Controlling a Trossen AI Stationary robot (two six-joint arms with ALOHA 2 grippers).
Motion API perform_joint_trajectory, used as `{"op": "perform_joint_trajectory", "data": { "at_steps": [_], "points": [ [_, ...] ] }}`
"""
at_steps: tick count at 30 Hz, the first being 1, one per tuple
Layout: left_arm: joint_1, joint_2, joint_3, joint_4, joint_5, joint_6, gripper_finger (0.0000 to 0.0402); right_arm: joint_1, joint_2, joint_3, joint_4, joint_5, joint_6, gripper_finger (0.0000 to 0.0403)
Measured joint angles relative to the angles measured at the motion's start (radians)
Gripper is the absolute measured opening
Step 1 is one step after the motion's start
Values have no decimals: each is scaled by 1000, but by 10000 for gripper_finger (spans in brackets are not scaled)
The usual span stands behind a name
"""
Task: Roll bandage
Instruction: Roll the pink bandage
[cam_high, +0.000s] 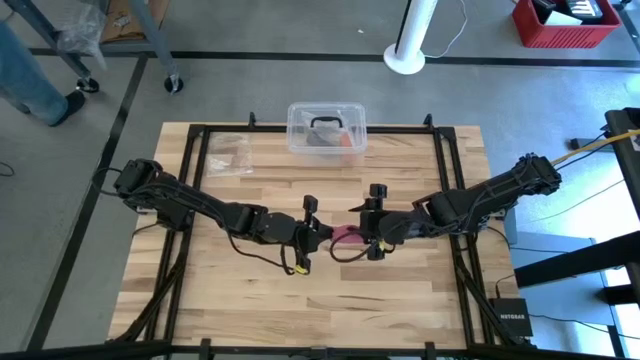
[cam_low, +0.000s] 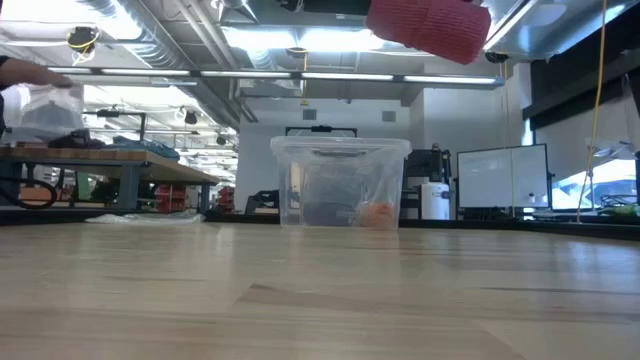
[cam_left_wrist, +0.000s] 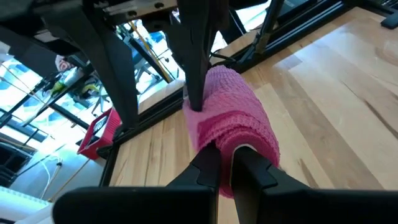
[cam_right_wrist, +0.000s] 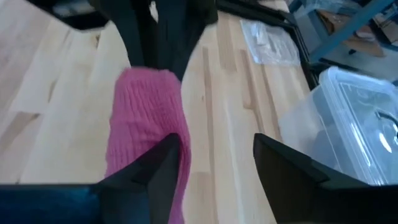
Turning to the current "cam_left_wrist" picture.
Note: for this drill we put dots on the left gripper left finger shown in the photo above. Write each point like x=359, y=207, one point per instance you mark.
x=140, y=205

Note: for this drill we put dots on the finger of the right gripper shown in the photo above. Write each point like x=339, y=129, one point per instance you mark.
x=196, y=62
x=112, y=68

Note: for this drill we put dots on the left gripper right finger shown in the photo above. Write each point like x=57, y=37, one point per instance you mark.
x=295, y=205

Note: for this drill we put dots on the pink elastic bandage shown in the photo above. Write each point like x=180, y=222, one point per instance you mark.
x=236, y=118

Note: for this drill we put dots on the red box with label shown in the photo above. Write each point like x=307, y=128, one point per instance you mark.
x=93, y=146

